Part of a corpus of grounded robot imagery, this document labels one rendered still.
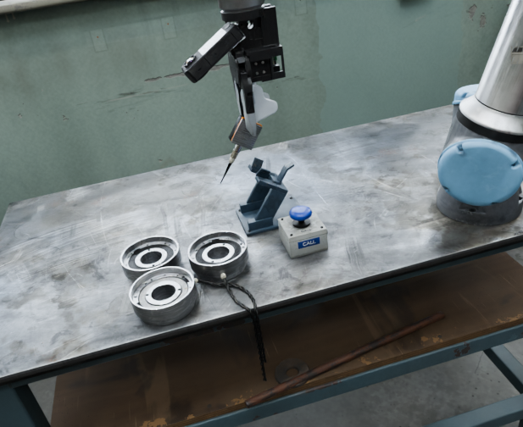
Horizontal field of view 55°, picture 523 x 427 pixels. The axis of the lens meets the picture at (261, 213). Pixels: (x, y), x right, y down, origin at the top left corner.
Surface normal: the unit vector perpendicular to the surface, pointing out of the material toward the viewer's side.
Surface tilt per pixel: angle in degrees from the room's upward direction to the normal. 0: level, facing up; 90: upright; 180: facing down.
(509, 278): 0
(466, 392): 0
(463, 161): 97
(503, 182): 97
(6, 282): 0
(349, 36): 90
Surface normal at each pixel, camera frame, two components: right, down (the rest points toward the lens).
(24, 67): 0.25, 0.48
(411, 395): -0.13, -0.85
